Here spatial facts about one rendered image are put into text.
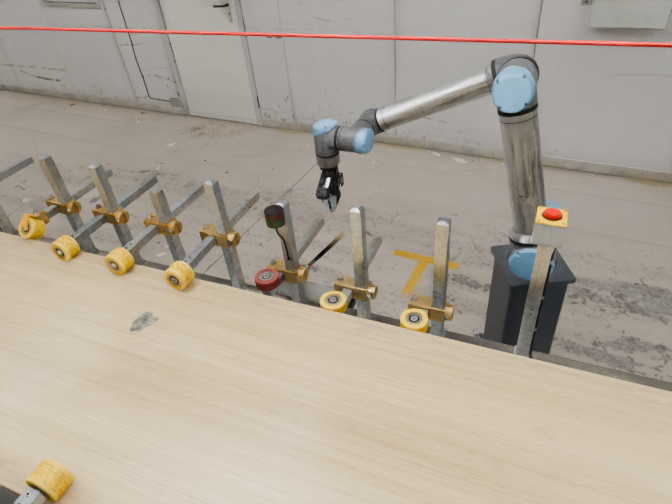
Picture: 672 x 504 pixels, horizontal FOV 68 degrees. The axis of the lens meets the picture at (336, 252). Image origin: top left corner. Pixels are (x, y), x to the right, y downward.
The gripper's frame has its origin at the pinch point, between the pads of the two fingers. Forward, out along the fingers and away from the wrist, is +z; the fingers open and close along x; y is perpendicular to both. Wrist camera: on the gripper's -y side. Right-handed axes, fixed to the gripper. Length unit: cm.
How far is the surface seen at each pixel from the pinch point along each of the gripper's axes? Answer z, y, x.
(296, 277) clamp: -2.4, -44.2, -5.2
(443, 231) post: -31, -45, -53
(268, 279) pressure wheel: -8, -53, 0
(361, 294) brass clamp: -1, -45, -28
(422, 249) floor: 83, 88, -18
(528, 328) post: -1, -45, -79
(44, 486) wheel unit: -14, -131, 11
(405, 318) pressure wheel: -8, -57, -46
